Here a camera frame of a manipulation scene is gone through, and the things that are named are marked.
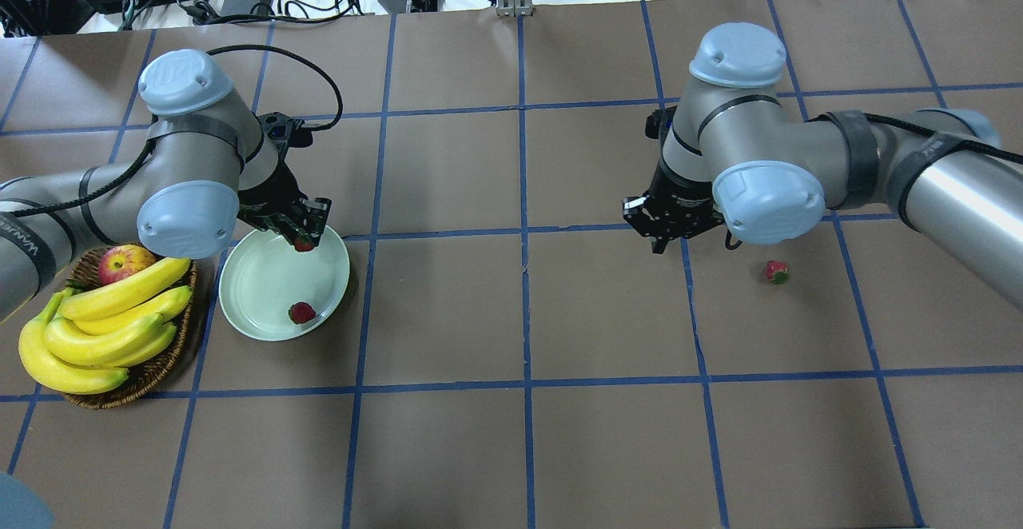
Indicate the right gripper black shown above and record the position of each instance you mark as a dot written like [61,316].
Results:
[682,193]

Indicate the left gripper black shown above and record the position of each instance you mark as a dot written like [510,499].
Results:
[270,192]

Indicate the red strawberry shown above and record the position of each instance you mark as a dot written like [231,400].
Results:
[301,312]
[303,244]
[777,272]

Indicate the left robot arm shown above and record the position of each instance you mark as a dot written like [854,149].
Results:
[207,162]

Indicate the light green plate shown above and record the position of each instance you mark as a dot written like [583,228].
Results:
[263,275]

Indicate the red apple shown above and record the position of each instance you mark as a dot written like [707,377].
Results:
[122,261]

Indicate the wicker fruit basket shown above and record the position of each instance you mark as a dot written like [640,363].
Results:
[163,356]

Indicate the yellow banana bunch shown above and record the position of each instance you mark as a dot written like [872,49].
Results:
[78,341]

